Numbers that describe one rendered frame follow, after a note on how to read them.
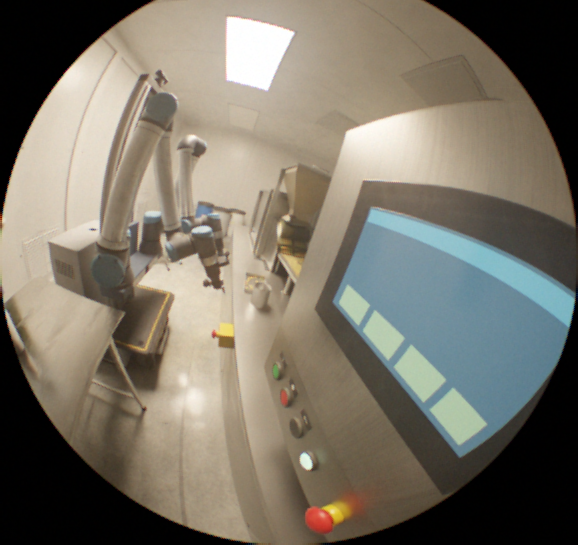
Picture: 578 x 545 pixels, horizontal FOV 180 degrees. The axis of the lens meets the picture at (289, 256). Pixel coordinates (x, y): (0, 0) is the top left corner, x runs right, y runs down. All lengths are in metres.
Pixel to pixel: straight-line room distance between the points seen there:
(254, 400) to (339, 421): 0.38
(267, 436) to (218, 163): 4.81
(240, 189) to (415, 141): 4.68
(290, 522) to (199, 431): 0.94
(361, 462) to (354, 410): 0.05
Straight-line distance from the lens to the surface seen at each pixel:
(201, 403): 1.39
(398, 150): 0.17
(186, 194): 1.19
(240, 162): 4.81
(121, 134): 1.09
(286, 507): 0.50
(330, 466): 0.22
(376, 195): 0.15
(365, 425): 0.16
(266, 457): 0.49
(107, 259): 0.75
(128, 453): 1.36
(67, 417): 0.72
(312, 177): 1.15
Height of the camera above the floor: 1.27
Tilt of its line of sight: 16 degrees down
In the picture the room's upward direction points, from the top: 18 degrees clockwise
